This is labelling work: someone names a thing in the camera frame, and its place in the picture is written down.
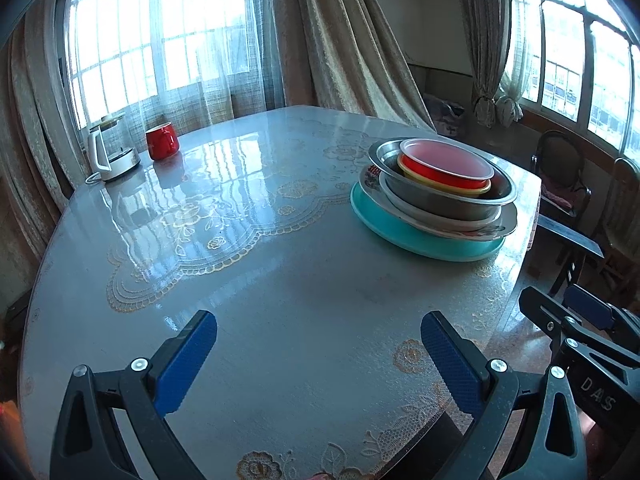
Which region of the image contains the large grid window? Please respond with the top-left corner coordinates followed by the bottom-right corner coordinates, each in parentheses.
top-left (57, 0), bottom-right (251, 111)

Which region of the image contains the dark red seat cushion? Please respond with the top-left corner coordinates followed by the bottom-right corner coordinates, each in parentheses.
top-left (542, 185), bottom-right (574, 212)

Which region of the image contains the black low cabinet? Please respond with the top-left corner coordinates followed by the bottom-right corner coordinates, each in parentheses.
top-left (5, 292), bottom-right (32, 332)

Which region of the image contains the dark round-back chair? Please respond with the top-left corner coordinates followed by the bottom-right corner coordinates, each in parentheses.
top-left (532, 130), bottom-right (593, 216)

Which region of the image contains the tied beige curtain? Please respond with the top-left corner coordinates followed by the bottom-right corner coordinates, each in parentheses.
top-left (450, 0), bottom-right (526, 128)

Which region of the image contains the oval white plate red print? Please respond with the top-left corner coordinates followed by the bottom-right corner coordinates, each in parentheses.
top-left (359, 162), bottom-right (518, 238)

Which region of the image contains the red mug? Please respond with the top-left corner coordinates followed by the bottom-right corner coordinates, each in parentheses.
top-left (145, 123), bottom-right (180, 162)

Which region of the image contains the cloth bundle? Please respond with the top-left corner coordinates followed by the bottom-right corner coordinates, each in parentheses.
top-left (425, 95), bottom-right (467, 137)

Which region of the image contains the beige velvet curtain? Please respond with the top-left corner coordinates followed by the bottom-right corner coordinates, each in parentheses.
top-left (265, 0), bottom-right (436, 133)
top-left (0, 0), bottom-right (91, 261)

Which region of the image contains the teal round plate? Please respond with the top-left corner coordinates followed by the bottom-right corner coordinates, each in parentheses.
top-left (350, 180), bottom-right (506, 262)

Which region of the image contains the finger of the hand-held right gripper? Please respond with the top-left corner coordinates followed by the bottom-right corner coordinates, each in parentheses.
top-left (562, 284), bottom-right (640, 353)
top-left (518, 286), bottom-right (640, 377)

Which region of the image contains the side grid window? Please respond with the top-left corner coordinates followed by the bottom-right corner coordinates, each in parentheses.
top-left (510, 0), bottom-right (640, 156)

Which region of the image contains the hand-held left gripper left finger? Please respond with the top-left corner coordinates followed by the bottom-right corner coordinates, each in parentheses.
top-left (50, 310), bottom-right (218, 480)

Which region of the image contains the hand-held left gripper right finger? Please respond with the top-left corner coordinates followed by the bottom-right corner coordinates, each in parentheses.
top-left (420, 311), bottom-right (588, 480)

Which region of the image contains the wooden chair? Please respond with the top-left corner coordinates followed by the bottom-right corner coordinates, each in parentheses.
top-left (599, 157), bottom-right (640, 273)

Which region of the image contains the white glass electric kettle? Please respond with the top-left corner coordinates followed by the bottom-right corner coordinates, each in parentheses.
top-left (86, 112), bottom-right (142, 182)

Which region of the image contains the yellow bowl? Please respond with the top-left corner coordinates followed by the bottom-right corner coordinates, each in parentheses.
top-left (397, 154), bottom-right (492, 197)

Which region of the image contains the stainless steel bowl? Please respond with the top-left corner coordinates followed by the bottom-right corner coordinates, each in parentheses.
top-left (368, 138), bottom-right (517, 222)

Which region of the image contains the sheer white curtain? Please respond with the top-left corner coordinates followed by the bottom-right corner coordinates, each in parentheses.
top-left (55, 0), bottom-right (281, 136)

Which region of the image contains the dark chair with grey seat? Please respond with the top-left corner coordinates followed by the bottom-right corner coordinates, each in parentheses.
top-left (537, 214), bottom-right (607, 297)

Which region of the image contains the red bowl white inside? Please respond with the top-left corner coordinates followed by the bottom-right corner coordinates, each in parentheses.
top-left (399, 138), bottom-right (495, 192)

